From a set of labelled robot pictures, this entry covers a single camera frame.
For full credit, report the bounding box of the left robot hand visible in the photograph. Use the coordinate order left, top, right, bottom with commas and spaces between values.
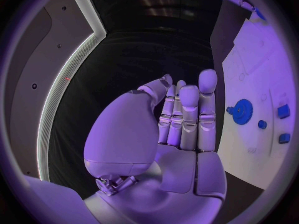
83, 68, 228, 224

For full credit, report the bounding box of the blue thin peg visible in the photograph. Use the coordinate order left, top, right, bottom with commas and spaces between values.
255, 8, 268, 21

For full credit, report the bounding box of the white task board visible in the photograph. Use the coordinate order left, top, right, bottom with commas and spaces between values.
208, 1, 298, 191

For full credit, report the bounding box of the blue gear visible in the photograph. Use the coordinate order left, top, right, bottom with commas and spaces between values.
225, 99, 254, 125

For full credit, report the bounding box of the blue block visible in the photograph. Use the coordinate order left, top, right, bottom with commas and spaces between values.
277, 104, 291, 119
278, 133, 292, 144

